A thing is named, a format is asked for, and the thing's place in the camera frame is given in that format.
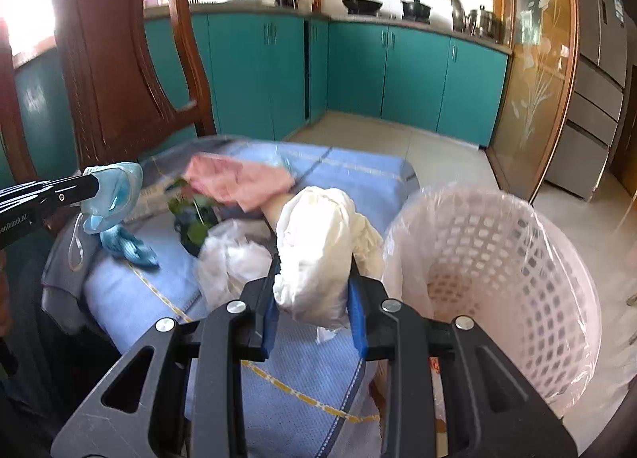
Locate beige patterned carton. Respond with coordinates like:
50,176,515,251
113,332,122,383
135,184,176,222

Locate wooden framed glass door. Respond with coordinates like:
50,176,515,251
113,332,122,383
487,0,581,202

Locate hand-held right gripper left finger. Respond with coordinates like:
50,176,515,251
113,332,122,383
50,251,284,458

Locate pink plastic bag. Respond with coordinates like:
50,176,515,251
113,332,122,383
182,152,298,213

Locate white plastic laundry basket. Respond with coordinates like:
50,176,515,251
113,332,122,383
382,182,604,420

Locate dark green leaf bag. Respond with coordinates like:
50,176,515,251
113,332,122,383
166,179,223,258

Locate brown wooden chair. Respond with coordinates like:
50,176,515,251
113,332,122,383
0,0,218,190

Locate black wok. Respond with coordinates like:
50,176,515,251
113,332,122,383
341,0,384,16

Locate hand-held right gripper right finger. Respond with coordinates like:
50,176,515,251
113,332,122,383
348,261,593,458

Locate silver refrigerator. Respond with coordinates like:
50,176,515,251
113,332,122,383
544,0,631,202

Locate steel stock pot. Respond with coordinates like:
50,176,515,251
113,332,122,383
467,5,502,41

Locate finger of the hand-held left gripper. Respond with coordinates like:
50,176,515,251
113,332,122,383
0,172,101,221

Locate blue striped tablecloth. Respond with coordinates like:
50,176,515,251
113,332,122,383
41,136,420,458

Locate black cooking pot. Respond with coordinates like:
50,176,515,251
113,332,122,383
400,0,432,21

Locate crumpled clear plastic bag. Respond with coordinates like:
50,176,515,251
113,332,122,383
196,219,279,312

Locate teal kitchen cabinets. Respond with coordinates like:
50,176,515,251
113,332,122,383
143,9,512,149

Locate clear plastic package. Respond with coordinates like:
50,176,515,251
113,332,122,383
248,146,295,176

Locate blue crumpled wrapper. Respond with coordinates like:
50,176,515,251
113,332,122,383
100,226,161,270

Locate blue face mask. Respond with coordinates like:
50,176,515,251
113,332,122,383
68,162,145,274

